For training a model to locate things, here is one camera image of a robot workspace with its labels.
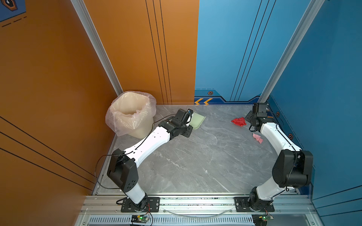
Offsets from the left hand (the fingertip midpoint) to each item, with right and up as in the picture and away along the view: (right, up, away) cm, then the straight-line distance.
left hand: (189, 127), depth 84 cm
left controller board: (-26, -46, -13) cm, 54 cm away
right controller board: (+36, -46, -14) cm, 60 cm away
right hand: (+40, +7, +6) cm, 41 cm away
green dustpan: (+4, +4, +2) cm, 6 cm away
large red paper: (+39, +2, +21) cm, 45 cm away
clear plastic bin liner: (-47, +6, -3) cm, 47 cm away
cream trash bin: (-33, +8, -4) cm, 34 cm away
